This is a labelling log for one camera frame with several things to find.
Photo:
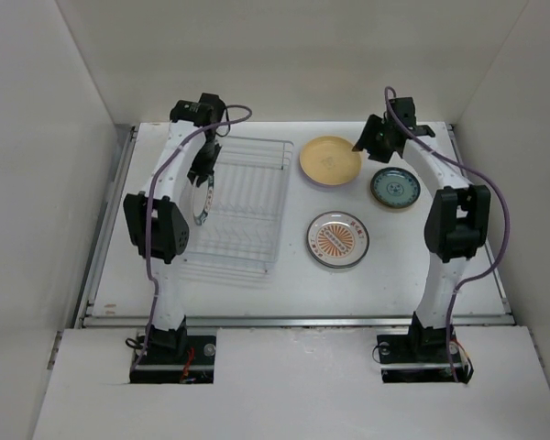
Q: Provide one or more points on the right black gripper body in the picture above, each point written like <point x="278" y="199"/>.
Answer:
<point x="377" y="144"/>

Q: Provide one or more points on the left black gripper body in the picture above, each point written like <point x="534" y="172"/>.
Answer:
<point x="205" y="159"/>

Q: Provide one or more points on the blue floral green plate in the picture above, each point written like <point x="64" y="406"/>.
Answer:
<point x="395" y="188"/>

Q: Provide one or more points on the lavender purple plate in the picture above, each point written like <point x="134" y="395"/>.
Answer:
<point x="325" y="185"/>

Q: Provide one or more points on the white plate orange sunburst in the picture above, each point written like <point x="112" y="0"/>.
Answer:
<point x="337" y="240"/>

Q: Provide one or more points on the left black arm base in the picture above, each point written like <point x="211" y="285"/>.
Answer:
<point x="175" y="358"/>

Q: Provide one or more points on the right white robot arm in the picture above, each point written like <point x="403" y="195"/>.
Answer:
<point x="455" y="228"/>

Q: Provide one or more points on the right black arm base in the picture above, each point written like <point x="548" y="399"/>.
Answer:
<point x="400" y="364"/>

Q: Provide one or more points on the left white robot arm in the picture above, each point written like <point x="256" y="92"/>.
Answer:
<point x="157" y="227"/>

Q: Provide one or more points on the clear wire dish rack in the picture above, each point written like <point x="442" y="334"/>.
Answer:
<point x="243" y="229"/>

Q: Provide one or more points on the aluminium table edge rail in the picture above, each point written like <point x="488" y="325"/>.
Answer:
<point x="382" y="290"/>

